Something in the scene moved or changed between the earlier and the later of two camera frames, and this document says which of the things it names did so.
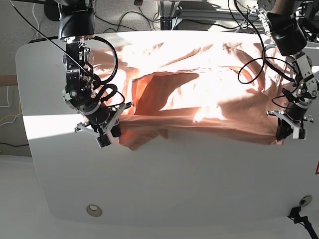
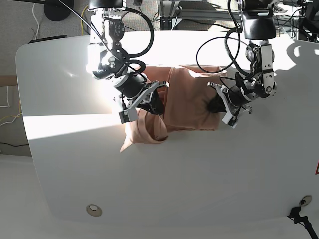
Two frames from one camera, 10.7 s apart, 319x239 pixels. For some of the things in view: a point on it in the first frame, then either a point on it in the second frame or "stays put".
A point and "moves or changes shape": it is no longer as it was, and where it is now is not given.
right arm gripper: (299, 132) -> (224, 103)
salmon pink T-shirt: (219, 89) moves or changes shape
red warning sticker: (317, 170) stays put
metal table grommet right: (305, 200) stays put
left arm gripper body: (102, 136) -> (129, 114)
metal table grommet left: (94, 210) stays put
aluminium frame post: (168, 8) stays put
